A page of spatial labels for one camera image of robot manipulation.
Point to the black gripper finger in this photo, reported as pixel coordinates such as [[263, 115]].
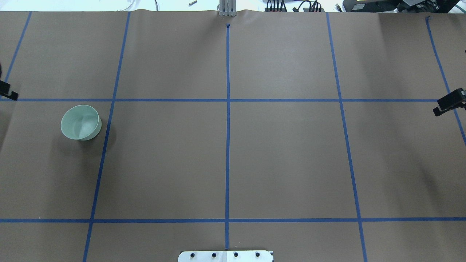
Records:
[[5, 91], [453, 100]]

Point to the mint green bowl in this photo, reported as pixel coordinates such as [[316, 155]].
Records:
[[81, 123]]

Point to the white metal camera stand base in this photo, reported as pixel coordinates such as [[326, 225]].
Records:
[[227, 256]]

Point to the black equipment box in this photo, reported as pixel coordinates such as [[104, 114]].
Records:
[[399, 6]]

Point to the metal stand post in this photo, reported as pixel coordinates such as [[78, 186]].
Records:
[[227, 8]]

